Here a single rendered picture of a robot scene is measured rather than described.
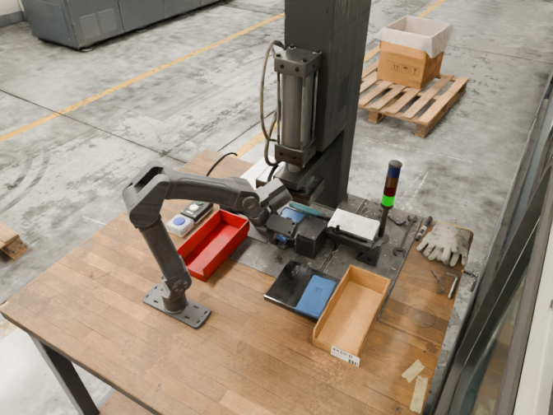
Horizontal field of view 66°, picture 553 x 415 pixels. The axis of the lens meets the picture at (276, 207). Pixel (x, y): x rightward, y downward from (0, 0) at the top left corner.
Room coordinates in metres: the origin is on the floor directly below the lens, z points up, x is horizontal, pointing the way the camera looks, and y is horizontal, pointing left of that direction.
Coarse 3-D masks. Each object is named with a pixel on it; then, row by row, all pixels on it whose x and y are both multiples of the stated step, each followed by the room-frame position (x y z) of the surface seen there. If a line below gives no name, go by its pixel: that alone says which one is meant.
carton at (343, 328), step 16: (352, 272) 0.83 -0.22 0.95; (368, 272) 0.81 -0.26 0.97; (352, 288) 0.81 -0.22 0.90; (368, 288) 0.81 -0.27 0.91; (384, 288) 0.79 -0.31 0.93; (336, 304) 0.75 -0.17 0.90; (352, 304) 0.75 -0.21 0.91; (368, 304) 0.75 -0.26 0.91; (320, 320) 0.65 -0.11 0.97; (336, 320) 0.70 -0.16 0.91; (352, 320) 0.70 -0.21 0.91; (368, 320) 0.70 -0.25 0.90; (320, 336) 0.65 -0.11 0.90; (336, 336) 0.65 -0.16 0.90; (352, 336) 0.65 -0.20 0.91; (368, 336) 0.65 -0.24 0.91; (336, 352) 0.59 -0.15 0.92; (352, 352) 0.60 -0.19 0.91
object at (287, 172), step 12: (324, 156) 1.11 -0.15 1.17; (276, 168) 1.08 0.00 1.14; (288, 168) 1.02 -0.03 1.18; (312, 168) 1.03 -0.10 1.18; (264, 180) 1.02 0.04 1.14; (288, 180) 0.96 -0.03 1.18; (300, 180) 0.96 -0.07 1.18; (312, 180) 1.01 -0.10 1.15; (300, 192) 0.96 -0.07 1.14; (312, 192) 0.96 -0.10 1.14
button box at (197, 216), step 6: (222, 156) 1.52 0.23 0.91; (216, 162) 1.47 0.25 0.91; (210, 168) 1.43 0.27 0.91; (192, 204) 1.17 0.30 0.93; (204, 204) 1.17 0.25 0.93; (210, 204) 1.17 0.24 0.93; (186, 210) 1.14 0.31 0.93; (198, 210) 1.14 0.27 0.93; (204, 210) 1.14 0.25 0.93; (210, 210) 1.17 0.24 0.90; (186, 216) 1.12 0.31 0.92; (192, 216) 1.11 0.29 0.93; (198, 216) 1.11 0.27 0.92; (204, 216) 1.14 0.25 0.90
